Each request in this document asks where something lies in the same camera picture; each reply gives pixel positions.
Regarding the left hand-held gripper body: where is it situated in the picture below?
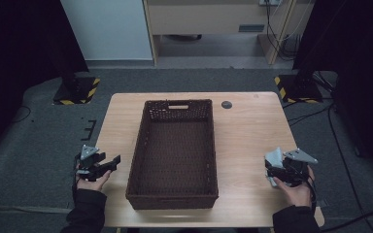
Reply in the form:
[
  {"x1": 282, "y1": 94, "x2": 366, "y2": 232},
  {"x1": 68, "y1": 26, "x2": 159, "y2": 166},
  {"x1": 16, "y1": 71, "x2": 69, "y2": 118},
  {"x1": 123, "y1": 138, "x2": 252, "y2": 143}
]
[{"x1": 75, "y1": 144, "x2": 111, "y2": 183}]

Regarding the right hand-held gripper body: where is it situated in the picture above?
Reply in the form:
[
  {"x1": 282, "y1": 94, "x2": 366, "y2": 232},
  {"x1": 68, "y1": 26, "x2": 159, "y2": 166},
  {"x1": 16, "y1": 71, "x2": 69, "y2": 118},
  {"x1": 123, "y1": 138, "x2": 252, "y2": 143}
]
[{"x1": 283, "y1": 148, "x2": 319, "y2": 188}]

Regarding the brown wicker basket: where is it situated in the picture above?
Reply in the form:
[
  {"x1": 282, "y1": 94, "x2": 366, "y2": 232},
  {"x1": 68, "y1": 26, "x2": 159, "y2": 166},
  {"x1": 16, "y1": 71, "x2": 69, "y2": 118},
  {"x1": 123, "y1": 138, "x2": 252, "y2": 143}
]
[{"x1": 125, "y1": 98, "x2": 220, "y2": 211}]

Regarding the person's left hand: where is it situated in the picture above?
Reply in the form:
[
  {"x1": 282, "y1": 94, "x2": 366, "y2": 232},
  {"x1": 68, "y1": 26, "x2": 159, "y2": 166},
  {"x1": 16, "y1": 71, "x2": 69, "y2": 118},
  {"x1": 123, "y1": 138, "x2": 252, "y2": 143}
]
[{"x1": 76, "y1": 169, "x2": 113, "y2": 192}]

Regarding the person's right hand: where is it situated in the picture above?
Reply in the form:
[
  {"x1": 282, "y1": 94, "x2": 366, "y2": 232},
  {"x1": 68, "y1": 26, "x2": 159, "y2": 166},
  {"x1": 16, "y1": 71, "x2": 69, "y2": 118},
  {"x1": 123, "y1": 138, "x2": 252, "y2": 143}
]
[{"x1": 273, "y1": 164, "x2": 316, "y2": 208}]

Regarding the striped black stand base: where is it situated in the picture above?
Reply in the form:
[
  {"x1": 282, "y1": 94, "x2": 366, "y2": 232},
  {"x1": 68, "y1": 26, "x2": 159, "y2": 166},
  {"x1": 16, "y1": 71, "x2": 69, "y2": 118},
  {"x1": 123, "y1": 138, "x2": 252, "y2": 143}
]
[
  {"x1": 273, "y1": 73, "x2": 324, "y2": 105},
  {"x1": 51, "y1": 76, "x2": 101, "y2": 106}
]

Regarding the black curtain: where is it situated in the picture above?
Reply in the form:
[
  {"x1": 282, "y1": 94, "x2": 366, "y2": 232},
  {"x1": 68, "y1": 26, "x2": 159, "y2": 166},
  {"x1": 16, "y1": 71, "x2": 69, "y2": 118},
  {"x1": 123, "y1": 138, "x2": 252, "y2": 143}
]
[
  {"x1": 292, "y1": 0, "x2": 373, "y2": 183},
  {"x1": 0, "y1": 0, "x2": 90, "y2": 163}
]

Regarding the white panel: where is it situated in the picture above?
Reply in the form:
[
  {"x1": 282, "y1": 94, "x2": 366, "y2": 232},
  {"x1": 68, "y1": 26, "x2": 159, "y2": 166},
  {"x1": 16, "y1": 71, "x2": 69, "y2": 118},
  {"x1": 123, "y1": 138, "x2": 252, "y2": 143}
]
[{"x1": 59, "y1": 0, "x2": 153, "y2": 62}]

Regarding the grey vent label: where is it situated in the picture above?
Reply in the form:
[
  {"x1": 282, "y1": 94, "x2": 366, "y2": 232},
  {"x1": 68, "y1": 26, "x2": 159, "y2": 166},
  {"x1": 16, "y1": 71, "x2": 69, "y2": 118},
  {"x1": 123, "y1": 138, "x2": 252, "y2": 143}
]
[{"x1": 238, "y1": 23, "x2": 266, "y2": 33}]

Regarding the white power strip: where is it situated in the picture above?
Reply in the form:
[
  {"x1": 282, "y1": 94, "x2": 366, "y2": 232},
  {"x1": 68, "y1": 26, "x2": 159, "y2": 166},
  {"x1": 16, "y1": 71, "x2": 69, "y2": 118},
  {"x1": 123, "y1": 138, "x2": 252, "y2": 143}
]
[{"x1": 258, "y1": 0, "x2": 283, "y2": 7}]

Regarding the left hand-held gripper cable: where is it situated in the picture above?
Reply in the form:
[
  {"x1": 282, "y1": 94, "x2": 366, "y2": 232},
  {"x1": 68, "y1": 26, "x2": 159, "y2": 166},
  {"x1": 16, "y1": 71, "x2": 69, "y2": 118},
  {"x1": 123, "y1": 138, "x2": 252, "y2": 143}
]
[{"x1": 72, "y1": 153, "x2": 82, "y2": 203}]

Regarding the hand-held gripper cable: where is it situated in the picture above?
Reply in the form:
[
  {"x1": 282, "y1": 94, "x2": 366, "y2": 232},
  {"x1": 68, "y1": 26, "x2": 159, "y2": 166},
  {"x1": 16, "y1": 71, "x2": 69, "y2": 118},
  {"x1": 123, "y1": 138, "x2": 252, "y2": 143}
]
[
  {"x1": 72, "y1": 153, "x2": 82, "y2": 203},
  {"x1": 299, "y1": 168, "x2": 319, "y2": 216}
]

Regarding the right hand-held gripper cable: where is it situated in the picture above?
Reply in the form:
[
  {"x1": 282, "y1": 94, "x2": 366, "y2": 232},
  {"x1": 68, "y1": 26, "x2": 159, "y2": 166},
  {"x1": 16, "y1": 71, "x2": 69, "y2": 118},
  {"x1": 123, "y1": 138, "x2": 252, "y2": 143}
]
[{"x1": 299, "y1": 168, "x2": 319, "y2": 216}]

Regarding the black floor cable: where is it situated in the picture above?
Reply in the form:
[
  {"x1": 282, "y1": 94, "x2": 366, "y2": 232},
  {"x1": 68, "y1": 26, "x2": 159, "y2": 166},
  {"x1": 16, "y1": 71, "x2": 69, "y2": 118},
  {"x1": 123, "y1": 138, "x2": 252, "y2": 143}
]
[
  {"x1": 320, "y1": 208, "x2": 373, "y2": 233},
  {"x1": 11, "y1": 105, "x2": 32, "y2": 124},
  {"x1": 286, "y1": 103, "x2": 334, "y2": 127},
  {"x1": 327, "y1": 103, "x2": 370, "y2": 221}
]

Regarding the black cable bundle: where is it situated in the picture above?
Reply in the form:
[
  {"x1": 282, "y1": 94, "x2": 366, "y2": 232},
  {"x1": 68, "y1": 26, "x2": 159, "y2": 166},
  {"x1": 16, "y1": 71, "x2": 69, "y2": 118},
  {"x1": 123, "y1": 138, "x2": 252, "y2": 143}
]
[{"x1": 264, "y1": 0, "x2": 303, "y2": 62}]

